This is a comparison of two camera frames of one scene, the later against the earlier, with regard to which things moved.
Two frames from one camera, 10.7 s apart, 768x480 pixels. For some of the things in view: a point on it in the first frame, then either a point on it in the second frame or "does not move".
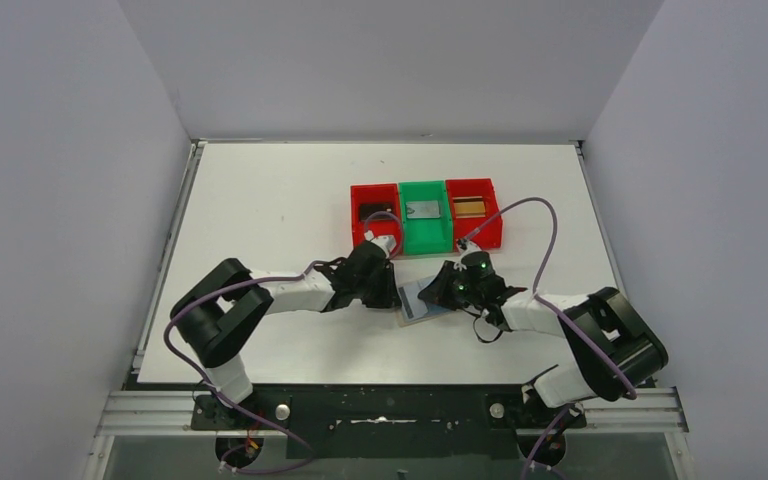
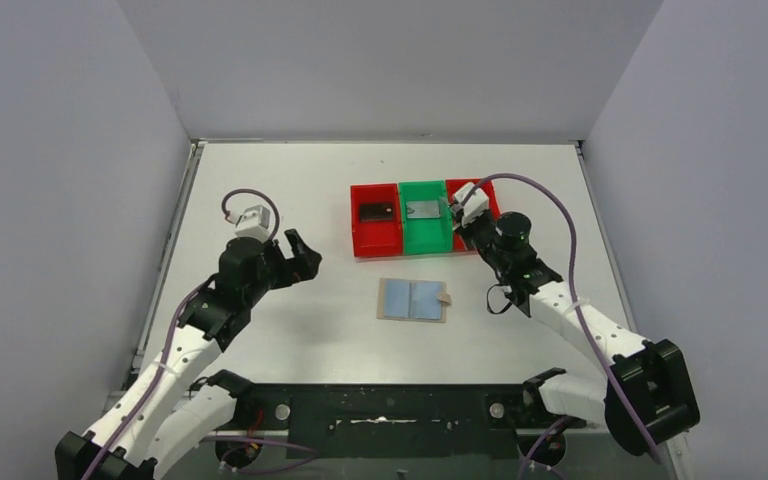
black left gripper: [379, 287] to [284, 264]
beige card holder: [414, 309] does not move
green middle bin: [428, 235] does not move
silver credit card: [423, 209] does not move
